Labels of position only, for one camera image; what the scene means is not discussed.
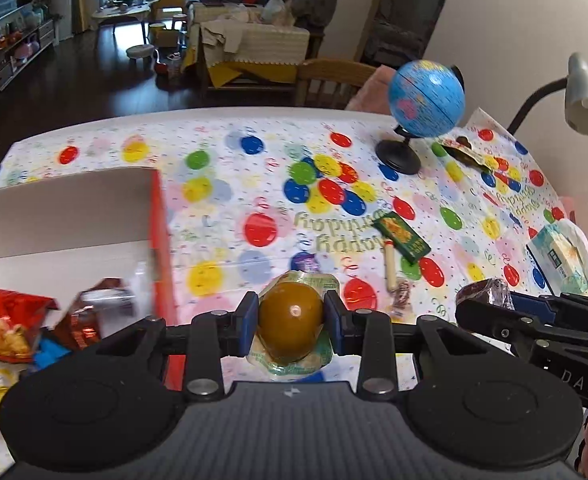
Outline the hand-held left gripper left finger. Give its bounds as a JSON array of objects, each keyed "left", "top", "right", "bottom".
[{"left": 81, "top": 291, "right": 260, "bottom": 403}]

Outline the white coffee table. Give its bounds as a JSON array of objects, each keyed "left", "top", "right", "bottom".
[{"left": 91, "top": 0, "right": 155, "bottom": 37}]

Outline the sofa with cream cover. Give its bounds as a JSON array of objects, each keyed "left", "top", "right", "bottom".
[{"left": 186, "top": 0, "right": 326, "bottom": 92}]

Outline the small round stool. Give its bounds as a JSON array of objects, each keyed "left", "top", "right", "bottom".
[{"left": 126, "top": 44, "right": 158, "bottom": 69}]

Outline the television cabinet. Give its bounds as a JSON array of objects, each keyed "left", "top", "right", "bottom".
[{"left": 0, "top": 17, "right": 58, "bottom": 122}]

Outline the balloon print tablecloth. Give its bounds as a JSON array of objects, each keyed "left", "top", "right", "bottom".
[{"left": 0, "top": 106, "right": 582, "bottom": 480}]

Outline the white and red cardboard box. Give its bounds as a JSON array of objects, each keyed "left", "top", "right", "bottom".
[{"left": 0, "top": 167, "right": 179, "bottom": 393}]

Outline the dark maroon snack packet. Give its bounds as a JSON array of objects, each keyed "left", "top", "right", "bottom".
[{"left": 460, "top": 279, "right": 514, "bottom": 309}]

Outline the small brown wrapped candy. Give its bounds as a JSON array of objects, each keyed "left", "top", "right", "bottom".
[{"left": 391, "top": 280, "right": 414, "bottom": 317}]

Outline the red chip packet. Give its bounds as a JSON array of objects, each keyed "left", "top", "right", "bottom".
[{"left": 0, "top": 289, "right": 61, "bottom": 364}]

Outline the blue snack packet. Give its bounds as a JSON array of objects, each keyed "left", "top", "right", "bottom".
[{"left": 33, "top": 337, "right": 72, "bottom": 372}]

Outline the wooden chair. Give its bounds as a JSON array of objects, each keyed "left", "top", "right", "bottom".
[{"left": 295, "top": 58, "right": 377, "bottom": 111}]

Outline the dark flat snack bag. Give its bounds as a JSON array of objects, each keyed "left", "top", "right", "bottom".
[{"left": 441, "top": 136, "right": 495, "bottom": 171}]

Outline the green snack packet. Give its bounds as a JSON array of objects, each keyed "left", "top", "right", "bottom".
[{"left": 374, "top": 211, "right": 431, "bottom": 265}]

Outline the pink cloth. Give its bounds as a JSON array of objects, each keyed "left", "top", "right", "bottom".
[{"left": 346, "top": 66, "right": 400, "bottom": 116}]

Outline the beige sausage stick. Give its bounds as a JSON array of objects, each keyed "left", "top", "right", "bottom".
[{"left": 384, "top": 239, "right": 400, "bottom": 292}]

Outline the shiny red-brown snack packet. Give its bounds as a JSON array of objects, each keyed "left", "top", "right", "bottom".
[{"left": 54, "top": 277, "right": 137, "bottom": 353}]

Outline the brown jelly cup snack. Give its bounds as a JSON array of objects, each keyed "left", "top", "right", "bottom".
[{"left": 246, "top": 270, "right": 339, "bottom": 377}]

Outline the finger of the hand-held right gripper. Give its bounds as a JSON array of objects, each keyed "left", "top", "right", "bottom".
[
  {"left": 509, "top": 292, "right": 588, "bottom": 334},
  {"left": 455, "top": 298, "right": 566, "bottom": 357}
]

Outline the silver desk lamp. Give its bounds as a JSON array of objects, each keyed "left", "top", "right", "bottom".
[{"left": 505, "top": 52, "right": 588, "bottom": 136}]

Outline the blue desk globe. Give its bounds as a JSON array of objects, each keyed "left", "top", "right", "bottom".
[{"left": 375, "top": 59, "right": 466, "bottom": 176}]

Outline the tissue pack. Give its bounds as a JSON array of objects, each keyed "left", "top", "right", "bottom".
[{"left": 525, "top": 219, "right": 588, "bottom": 296}]

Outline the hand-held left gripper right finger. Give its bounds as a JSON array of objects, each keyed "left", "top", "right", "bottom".
[{"left": 323, "top": 291, "right": 504, "bottom": 401}]

